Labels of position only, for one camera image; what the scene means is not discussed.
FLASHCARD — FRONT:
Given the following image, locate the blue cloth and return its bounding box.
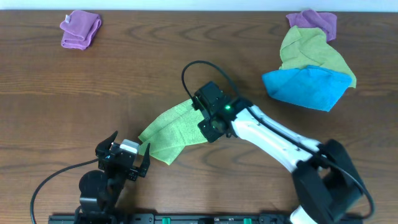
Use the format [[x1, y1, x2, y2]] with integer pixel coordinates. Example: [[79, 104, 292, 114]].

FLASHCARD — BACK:
[[262, 65, 353, 112]]

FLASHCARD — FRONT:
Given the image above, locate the olive green crumpled cloth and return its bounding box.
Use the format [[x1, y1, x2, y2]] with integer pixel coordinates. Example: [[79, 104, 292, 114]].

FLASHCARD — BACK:
[[279, 26, 356, 88]]

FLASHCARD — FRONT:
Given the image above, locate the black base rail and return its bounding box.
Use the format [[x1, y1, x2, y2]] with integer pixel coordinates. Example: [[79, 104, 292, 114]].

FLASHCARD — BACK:
[[48, 212, 364, 224]]

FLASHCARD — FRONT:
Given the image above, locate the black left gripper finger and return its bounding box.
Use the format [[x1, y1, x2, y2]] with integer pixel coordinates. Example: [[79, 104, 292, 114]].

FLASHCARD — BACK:
[[95, 131, 118, 157], [139, 143, 150, 177]]

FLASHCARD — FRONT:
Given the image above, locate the folded purple cloth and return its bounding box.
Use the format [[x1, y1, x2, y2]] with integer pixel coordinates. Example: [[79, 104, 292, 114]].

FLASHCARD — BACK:
[[60, 10, 102, 50]]

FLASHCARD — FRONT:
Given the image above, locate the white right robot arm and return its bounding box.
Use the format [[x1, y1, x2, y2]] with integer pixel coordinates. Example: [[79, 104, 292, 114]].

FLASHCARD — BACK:
[[192, 82, 364, 224]]

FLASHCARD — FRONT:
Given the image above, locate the crumpled purple cloth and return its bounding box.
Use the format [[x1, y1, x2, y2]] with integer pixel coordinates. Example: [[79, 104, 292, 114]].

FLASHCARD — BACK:
[[286, 9, 337, 42]]

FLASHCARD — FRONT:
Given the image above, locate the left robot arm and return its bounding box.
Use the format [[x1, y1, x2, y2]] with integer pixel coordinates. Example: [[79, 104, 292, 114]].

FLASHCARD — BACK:
[[73, 132, 150, 224]]

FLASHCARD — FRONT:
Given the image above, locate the bright green cloth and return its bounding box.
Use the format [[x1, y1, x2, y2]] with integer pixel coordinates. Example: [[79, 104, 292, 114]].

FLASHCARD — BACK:
[[139, 99, 207, 165]]

